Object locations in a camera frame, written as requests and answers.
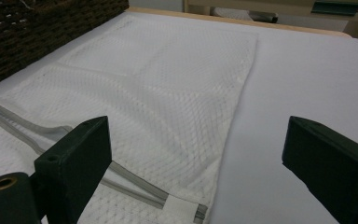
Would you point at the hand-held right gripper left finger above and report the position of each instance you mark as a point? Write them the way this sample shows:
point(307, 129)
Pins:
point(74, 161)

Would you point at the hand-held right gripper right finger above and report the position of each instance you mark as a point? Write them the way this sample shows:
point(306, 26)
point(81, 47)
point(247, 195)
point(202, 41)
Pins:
point(332, 161)

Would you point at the white mesh laundry bag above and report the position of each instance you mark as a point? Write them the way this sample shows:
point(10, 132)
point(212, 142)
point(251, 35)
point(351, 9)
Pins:
point(136, 93)

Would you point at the dark brown wicker basket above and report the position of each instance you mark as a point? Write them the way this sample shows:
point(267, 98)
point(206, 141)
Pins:
point(28, 31)

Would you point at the green flat tray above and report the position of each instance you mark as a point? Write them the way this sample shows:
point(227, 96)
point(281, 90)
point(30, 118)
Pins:
point(335, 7)

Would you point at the grey rolled cloth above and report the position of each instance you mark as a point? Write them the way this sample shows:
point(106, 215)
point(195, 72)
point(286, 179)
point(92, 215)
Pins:
point(245, 15)

